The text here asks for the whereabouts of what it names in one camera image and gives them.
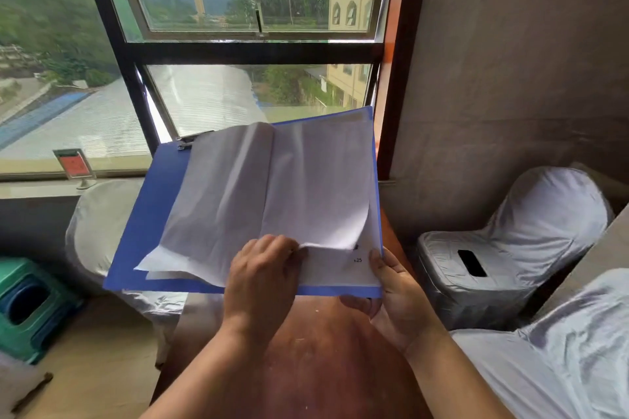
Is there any black phone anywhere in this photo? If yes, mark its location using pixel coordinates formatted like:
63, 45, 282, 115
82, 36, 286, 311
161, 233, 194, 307
457, 250, 487, 278

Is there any dark window frame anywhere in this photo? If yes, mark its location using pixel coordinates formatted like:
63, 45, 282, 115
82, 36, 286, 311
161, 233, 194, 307
73, 0, 434, 184

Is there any person's right hand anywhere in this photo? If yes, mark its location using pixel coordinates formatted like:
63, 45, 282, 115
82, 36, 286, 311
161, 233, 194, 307
339, 247, 446, 356

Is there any white covered chair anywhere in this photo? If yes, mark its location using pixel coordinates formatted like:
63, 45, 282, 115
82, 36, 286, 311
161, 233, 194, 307
65, 178, 190, 368
449, 268, 629, 419
414, 166, 615, 332

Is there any green plastic stool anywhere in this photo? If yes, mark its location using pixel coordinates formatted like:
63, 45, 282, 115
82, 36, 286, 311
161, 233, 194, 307
0, 257, 85, 366

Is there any person's right forearm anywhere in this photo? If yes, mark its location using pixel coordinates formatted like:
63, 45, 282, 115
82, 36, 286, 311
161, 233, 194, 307
405, 326, 516, 419

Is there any red sign in clear stand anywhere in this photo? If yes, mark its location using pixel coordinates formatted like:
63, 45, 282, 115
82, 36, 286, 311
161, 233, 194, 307
52, 148, 98, 191

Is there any curled white paper sheet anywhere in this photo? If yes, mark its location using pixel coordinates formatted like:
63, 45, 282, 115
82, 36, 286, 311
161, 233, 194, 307
259, 112, 372, 251

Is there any blue clipboard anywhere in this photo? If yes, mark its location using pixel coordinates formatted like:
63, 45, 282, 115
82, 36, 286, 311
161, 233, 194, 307
103, 106, 384, 300

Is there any brown wooden stick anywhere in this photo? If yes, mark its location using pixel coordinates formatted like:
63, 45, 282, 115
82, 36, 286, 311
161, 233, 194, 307
11, 373, 54, 415

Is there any person's left hand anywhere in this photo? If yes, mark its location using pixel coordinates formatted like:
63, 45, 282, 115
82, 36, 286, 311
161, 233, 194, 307
222, 234, 309, 337

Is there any metal clipboard clip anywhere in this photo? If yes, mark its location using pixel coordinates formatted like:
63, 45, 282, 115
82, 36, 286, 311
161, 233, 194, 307
176, 130, 215, 151

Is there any person's left forearm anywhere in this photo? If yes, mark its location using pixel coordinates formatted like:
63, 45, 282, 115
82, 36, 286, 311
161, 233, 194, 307
140, 321, 278, 419

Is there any white paper stack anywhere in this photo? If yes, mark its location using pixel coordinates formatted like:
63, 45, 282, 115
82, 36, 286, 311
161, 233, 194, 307
135, 121, 383, 288

